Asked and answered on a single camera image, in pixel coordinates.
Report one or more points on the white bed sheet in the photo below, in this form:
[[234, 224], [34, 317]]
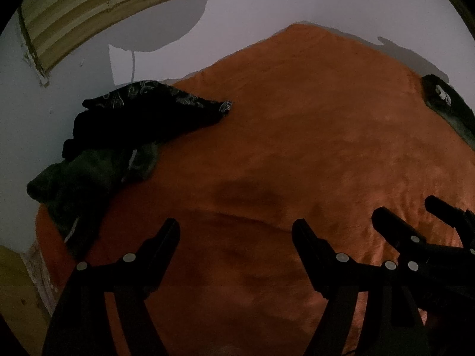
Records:
[[39, 274]]

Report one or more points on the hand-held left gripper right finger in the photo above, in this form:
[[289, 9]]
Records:
[[302, 237]]

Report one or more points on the orange fleece blanket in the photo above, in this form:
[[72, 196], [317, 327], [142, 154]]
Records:
[[278, 137]]

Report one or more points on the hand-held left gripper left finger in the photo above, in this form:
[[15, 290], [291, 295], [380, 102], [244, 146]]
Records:
[[169, 237]]

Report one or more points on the beige curtain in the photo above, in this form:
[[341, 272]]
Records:
[[92, 11]]

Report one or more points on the dark green garment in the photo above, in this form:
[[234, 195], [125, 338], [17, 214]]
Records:
[[85, 178]]

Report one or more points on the black swirl patterned shirt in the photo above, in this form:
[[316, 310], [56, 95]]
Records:
[[148, 118]]

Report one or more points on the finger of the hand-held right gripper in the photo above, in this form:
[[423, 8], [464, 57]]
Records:
[[389, 226], [445, 209]]

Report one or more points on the folded black printed garment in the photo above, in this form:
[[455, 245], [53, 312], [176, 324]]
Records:
[[456, 100]]

